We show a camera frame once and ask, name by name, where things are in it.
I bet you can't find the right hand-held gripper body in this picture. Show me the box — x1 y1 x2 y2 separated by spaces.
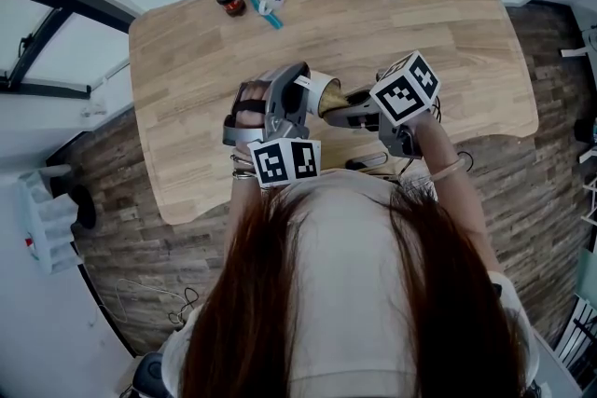
368 49 442 160

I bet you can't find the person's right forearm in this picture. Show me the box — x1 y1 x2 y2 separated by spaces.
412 109 503 276

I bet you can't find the beige loofah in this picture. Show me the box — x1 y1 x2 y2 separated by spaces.
319 81 349 117

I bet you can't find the person's left hand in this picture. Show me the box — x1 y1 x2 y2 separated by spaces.
231 81 271 130

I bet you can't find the black floor cable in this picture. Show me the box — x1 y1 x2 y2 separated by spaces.
167 287 201 326

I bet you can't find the person in white top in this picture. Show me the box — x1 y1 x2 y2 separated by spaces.
160 169 540 398

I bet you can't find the person's left forearm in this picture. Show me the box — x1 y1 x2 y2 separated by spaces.
223 144 267 267

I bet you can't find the black wire rack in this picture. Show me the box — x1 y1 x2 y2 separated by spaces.
554 293 597 388

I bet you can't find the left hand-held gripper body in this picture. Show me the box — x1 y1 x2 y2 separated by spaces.
222 100 323 190

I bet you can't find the black window frame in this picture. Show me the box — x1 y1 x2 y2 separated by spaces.
0 0 144 101

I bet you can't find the dark rounded device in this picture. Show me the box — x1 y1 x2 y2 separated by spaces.
132 351 164 398

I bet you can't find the black round object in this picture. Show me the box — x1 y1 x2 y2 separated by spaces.
69 184 98 230

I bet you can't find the white plastic rack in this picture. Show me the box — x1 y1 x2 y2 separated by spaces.
16 170 85 276

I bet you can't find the teal plastic tool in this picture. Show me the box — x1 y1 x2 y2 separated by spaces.
245 0 285 31

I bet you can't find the pink bangle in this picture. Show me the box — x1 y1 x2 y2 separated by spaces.
431 156 467 182

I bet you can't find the dark cola bottle red cap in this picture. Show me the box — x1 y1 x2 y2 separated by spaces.
214 0 247 19

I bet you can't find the white metal rack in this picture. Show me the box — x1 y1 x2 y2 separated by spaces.
562 25 597 248

